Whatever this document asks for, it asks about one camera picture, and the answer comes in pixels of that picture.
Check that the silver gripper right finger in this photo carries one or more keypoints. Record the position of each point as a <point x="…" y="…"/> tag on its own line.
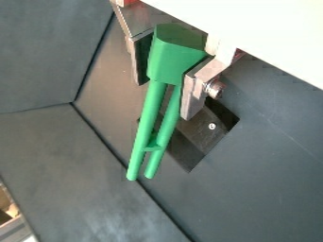
<point x="201" y="83"/>

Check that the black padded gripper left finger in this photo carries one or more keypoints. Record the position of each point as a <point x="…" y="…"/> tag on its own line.
<point x="133" y="15"/>

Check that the green three prong object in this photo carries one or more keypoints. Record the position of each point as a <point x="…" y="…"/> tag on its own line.
<point x="176" y="52"/>

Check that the black curved fixture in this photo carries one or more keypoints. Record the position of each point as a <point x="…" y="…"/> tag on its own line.
<point x="186" y="139"/>

